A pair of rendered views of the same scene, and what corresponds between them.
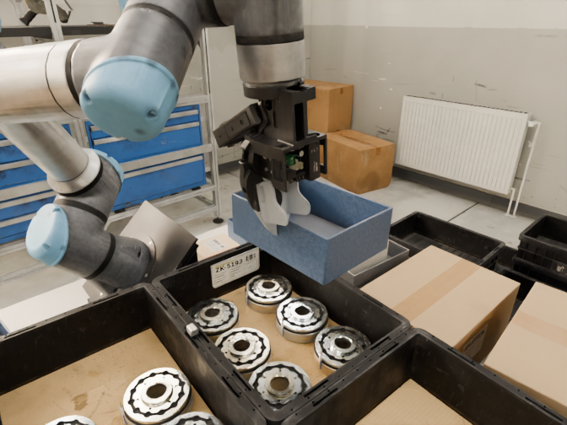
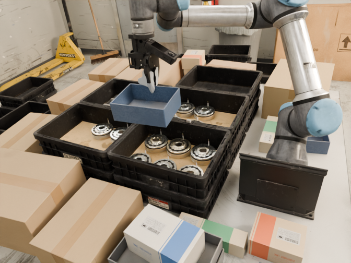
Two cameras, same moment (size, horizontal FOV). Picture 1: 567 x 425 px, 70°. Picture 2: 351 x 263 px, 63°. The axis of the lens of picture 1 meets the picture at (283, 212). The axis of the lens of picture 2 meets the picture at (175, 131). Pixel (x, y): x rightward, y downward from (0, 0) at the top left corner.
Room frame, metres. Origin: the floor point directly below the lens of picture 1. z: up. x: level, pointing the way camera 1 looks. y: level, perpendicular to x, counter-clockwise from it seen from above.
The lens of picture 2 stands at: (1.42, -0.30, 1.59)
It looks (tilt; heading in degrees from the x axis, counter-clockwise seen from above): 34 degrees down; 158
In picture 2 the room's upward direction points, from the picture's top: 6 degrees counter-clockwise
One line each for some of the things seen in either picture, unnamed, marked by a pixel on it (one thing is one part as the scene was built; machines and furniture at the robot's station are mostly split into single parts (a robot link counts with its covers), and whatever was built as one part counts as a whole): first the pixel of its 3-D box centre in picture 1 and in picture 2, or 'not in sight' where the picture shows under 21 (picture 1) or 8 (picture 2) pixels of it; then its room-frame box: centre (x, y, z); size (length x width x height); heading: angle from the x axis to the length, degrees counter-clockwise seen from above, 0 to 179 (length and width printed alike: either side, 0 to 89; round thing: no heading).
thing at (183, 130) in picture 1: (153, 157); not in sight; (2.42, 0.81, 0.60); 0.72 x 0.03 x 0.56; 132
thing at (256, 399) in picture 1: (272, 305); (170, 144); (0.58, 0.02, 0.92); 0.40 x 0.30 x 0.02; 39
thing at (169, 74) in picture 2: not in sight; (151, 82); (-0.24, 0.25, 0.80); 0.40 x 0.30 x 0.20; 132
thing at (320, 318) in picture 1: (302, 313); (163, 167); (0.63, -0.04, 0.86); 0.10 x 0.10 x 0.01
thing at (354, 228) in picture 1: (309, 220); (147, 104); (0.56, -0.04, 1.10); 0.20 x 0.15 x 0.07; 44
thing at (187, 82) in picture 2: not in sight; (219, 88); (0.21, 0.49, 0.87); 0.40 x 0.30 x 0.11; 39
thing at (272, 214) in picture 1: (274, 212); (150, 78); (0.48, 0.01, 1.16); 0.06 x 0.03 x 0.09; 41
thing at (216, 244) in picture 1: (220, 260); (277, 239); (1.02, 0.19, 0.74); 0.16 x 0.12 x 0.07; 38
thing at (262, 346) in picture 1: (241, 347); (178, 145); (0.54, 0.07, 0.86); 0.10 x 0.10 x 0.01
